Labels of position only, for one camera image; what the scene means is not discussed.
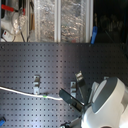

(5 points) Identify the red handled tool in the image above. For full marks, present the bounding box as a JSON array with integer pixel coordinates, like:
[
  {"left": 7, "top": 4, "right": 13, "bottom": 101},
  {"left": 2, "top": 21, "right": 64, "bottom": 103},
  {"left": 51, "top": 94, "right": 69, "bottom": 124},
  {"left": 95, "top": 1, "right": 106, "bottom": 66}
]
[{"left": 1, "top": 4, "right": 25, "bottom": 15}]

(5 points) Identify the clear plastic bin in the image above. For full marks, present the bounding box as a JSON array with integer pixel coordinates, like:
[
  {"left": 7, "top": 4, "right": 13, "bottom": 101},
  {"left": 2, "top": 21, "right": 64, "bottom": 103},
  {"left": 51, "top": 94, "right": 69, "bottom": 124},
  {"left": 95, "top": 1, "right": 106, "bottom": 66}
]
[{"left": 34, "top": 0, "right": 94, "bottom": 43}]

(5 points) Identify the white cable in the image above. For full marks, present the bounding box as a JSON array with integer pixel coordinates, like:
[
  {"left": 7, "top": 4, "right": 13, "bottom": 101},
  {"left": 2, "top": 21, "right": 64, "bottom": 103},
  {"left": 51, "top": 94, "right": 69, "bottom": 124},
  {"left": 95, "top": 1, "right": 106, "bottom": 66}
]
[{"left": 0, "top": 86, "right": 64, "bottom": 101}]

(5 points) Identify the grey metal clip upper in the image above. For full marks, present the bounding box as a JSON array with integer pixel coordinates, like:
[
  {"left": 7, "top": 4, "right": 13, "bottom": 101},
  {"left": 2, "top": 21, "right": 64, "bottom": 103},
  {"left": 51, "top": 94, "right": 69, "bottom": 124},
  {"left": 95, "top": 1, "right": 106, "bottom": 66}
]
[{"left": 75, "top": 71, "right": 85, "bottom": 87}]

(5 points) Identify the blue handled tool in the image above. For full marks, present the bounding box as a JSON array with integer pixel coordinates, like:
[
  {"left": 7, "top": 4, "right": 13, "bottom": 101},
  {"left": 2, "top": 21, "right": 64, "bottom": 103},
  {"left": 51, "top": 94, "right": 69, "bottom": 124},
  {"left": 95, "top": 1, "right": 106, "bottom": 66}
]
[{"left": 91, "top": 26, "right": 98, "bottom": 44}]

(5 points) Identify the grey metal cable clip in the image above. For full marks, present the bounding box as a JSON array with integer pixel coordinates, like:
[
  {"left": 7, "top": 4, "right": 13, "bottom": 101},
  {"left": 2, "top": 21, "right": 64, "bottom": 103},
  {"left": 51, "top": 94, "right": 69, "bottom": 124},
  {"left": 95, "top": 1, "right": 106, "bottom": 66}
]
[{"left": 33, "top": 75, "right": 40, "bottom": 95}]

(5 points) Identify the blue object bottom left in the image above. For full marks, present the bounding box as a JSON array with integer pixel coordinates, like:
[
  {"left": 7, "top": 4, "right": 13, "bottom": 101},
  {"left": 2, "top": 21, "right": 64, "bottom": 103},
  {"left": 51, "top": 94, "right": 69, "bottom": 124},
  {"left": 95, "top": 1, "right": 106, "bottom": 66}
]
[{"left": 0, "top": 116, "right": 6, "bottom": 126}]

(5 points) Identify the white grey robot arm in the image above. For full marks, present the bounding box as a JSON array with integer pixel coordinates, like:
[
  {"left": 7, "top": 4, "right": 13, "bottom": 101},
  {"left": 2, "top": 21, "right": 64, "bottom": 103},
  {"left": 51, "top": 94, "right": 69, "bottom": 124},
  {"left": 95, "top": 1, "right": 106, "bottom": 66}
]
[{"left": 59, "top": 77, "right": 128, "bottom": 128}]

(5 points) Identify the grey metal clip middle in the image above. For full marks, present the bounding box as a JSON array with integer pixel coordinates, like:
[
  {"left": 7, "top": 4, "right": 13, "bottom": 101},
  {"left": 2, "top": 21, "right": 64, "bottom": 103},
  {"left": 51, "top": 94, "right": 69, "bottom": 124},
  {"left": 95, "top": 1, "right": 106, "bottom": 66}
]
[{"left": 70, "top": 82, "right": 77, "bottom": 98}]

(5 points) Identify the dark perforated pegboard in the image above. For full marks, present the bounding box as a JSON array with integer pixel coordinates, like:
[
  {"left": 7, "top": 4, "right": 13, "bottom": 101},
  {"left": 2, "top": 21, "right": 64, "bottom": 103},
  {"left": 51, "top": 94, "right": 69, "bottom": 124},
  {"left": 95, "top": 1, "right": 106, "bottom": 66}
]
[{"left": 0, "top": 43, "right": 128, "bottom": 128}]

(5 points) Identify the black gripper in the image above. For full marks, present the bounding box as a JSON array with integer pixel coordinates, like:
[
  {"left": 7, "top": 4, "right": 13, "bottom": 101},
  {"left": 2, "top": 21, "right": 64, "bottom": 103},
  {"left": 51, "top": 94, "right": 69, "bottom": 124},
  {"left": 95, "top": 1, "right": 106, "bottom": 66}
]
[{"left": 59, "top": 83, "right": 99, "bottom": 128}]

